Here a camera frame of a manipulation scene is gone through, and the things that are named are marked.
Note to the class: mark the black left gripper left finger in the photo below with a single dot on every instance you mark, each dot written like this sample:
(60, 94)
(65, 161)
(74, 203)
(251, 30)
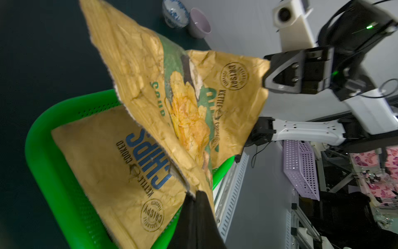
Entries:
(185, 235)

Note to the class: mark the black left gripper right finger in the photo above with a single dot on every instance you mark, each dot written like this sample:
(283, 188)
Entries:
(207, 233)

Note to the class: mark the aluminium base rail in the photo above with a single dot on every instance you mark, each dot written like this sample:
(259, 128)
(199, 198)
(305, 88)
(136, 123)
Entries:
(227, 193)

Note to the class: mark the green plastic basket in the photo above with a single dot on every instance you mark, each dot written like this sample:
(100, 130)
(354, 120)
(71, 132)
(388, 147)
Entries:
(76, 216)

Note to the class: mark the gold chips bag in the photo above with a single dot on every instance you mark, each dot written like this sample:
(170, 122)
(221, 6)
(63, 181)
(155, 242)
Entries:
(200, 106)

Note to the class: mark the lilac ceramic bowl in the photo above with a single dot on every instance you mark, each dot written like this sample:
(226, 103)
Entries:
(199, 27)

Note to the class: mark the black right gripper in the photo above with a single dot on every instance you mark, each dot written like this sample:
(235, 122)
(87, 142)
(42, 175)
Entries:
(305, 71)

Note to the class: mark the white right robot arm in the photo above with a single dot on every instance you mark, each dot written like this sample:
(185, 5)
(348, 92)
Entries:
(352, 31)

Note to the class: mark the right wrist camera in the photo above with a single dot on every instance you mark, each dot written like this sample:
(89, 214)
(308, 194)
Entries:
(290, 19)

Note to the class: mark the yellow blue chips bag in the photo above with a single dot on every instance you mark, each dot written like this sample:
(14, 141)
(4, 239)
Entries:
(124, 173)

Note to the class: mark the lilac perforated plastic basket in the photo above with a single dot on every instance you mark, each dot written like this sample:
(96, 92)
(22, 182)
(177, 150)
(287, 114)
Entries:
(300, 168)

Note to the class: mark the blue floral ceramic bowl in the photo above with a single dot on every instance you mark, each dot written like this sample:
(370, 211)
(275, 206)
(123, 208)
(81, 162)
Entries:
(175, 14)

